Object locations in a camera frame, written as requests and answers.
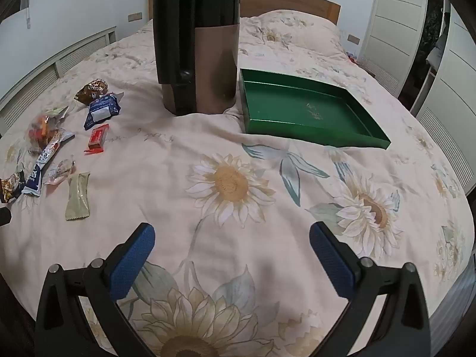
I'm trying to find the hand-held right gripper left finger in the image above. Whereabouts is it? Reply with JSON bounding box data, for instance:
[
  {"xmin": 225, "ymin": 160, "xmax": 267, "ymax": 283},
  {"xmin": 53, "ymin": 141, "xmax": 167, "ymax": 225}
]
[{"xmin": 35, "ymin": 222, "xmax": 157, "ymax": 357}]

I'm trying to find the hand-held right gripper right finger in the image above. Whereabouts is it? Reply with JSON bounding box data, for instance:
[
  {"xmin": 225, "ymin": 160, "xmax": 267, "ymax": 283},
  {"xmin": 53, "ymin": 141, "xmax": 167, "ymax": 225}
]
[{"xmin": 309, "ymin": 221, "xmax": 432, "ymax": 357}]

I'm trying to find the red candy bar packet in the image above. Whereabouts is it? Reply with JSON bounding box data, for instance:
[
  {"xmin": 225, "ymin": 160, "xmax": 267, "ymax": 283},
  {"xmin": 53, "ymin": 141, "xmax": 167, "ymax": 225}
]
[{"xmin": 84, "ymin": 124, "xmax": 110, "ymax": 154}]

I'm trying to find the green cardboard tray box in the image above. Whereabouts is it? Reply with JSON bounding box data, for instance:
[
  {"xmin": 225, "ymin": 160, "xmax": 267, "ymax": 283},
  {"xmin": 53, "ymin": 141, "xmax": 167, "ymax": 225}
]
[{"xmin": 238, "ymin": 68, "xmax": 392, "ymax": 150}]

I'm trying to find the clear bag of mixed snacks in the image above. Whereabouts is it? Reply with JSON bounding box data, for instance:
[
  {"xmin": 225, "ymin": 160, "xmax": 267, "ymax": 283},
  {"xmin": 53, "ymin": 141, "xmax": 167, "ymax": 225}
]
[{"xmin": 28, "ymin": 106, "xmax": 69, "ymax": 153}]

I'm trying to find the tan green snack packet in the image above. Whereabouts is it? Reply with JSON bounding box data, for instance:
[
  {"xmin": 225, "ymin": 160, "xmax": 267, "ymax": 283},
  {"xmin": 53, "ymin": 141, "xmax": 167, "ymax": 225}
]
[{"xmin": 65, "ymin": 172, "xmax": 91, "ymax": 221}]

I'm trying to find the bed with floral sheet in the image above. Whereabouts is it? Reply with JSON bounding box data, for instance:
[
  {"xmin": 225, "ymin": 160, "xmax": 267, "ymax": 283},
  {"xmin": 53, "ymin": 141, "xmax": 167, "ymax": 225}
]
[{"xmin": 0, "ymin": 9, "xmax": 476, "ymax": 357}]

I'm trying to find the small clear candy wrapper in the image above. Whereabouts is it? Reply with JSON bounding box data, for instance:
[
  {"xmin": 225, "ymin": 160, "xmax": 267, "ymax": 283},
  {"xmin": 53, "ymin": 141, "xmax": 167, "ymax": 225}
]
[{"xmin": 44, "ymin": 159, "xmax": 75, "ymax": 186}]

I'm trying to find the white and blue stick packet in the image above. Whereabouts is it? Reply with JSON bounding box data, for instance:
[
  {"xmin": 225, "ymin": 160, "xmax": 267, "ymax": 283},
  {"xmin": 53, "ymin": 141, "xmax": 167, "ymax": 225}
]
[{"xmin": 21, "ymin": 128, "xmax": 75, "ymax": 196}]

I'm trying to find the brown and gold snack packet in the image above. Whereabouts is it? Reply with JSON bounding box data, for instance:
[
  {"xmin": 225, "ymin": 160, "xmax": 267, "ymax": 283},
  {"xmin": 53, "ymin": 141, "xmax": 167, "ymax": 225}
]
[{"xmin": 0, "ymin": 171, "xmax": 25, "ymax": 204}]

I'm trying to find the blue and white snack packet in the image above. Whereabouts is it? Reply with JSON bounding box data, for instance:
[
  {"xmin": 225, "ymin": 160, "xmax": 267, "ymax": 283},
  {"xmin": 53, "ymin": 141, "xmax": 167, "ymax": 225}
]
[{"xmin": 84, "ymin": 92, "xmax": 123, "ymax": 131}]

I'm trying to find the brown crinkled snack packet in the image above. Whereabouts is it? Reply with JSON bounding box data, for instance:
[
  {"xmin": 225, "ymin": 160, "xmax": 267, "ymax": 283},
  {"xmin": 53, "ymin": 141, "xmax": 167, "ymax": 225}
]
[{"xmin": 74, "ymin": 79, "xmax": 110, "ymax": 105}]

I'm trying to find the black and copper lidded canister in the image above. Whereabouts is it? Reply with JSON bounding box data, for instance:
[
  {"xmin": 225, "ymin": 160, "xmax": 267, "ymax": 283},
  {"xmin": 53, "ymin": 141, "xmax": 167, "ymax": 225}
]
[{"xmin": 152, "ymin": 0, "xmax": 240, "ymax": 117}]

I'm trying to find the white slatted radiator cover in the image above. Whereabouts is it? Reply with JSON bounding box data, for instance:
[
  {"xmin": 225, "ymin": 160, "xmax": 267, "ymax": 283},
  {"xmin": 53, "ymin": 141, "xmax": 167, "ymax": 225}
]
[{"xmin": 0, "ymin": 26, "xmax": 117, "ymax": 127}]

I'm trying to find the floral pillow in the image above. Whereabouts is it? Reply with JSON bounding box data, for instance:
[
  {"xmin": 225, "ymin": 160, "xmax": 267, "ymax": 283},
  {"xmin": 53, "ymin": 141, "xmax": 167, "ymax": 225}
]
[{"xmin": 256, "ymin": 9, "xmax": 350, "ymax": 58}]

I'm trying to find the white wardrobe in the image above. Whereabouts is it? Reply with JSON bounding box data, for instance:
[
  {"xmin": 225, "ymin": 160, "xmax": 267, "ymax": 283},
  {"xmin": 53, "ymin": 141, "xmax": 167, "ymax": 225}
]
[{"xmin": 359, "ymin": 0, "xmax": 476, "ymax": 194}]

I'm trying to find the wooden headboard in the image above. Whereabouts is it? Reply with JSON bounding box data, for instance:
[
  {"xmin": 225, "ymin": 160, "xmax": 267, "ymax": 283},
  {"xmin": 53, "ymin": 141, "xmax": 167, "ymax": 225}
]
[{"xmin": 149, "ymin": 0, "xmax": 342, "ymax": 25}]

